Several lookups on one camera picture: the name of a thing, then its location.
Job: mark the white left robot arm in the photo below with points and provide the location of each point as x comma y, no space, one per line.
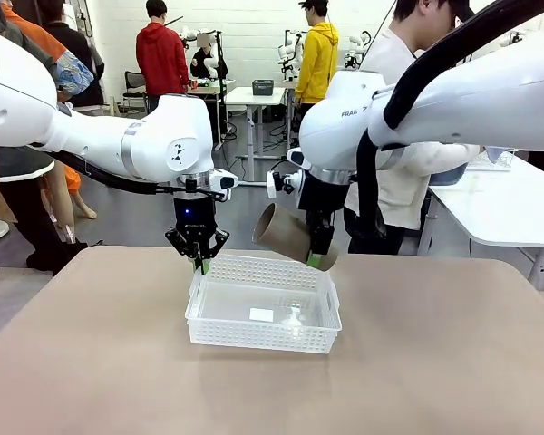
95,140

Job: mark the person in white sweater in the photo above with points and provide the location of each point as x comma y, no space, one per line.
403,195

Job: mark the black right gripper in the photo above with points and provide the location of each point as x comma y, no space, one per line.
322,195

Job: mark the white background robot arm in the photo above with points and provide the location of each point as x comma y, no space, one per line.
288,52
356,47
213,54

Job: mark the person in red hoodie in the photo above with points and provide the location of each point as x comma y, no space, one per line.
163,54

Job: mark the person in yellow hoodie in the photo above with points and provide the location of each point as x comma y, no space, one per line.
317,59

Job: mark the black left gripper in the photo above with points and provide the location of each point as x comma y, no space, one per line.
195,217

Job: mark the seated person in black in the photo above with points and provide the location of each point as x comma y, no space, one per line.
204,61

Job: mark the white perforated plastic basket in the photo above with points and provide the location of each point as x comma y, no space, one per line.
263,337

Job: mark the person in dark green vest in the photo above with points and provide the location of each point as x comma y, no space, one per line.
27,213

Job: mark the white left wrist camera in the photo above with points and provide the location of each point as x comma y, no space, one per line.
224,181

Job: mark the person in black jacket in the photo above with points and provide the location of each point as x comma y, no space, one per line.
79,45

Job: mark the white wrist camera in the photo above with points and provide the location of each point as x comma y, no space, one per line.
274,186
224,181

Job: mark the dark green basket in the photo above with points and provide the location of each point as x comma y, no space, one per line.
263,88

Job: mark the white standing desk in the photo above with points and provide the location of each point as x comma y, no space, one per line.
254,96

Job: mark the large white table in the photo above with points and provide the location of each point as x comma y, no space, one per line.
503,208

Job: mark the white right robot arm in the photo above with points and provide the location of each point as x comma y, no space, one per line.
480,99

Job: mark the black chair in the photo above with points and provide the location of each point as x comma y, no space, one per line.
133,81

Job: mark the person's right forearm white sleeve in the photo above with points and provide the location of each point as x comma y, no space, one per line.
444,155

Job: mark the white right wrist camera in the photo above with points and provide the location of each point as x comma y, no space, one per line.
274,186

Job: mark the mannequin with orange blue clothes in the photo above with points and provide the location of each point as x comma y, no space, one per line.
74,72

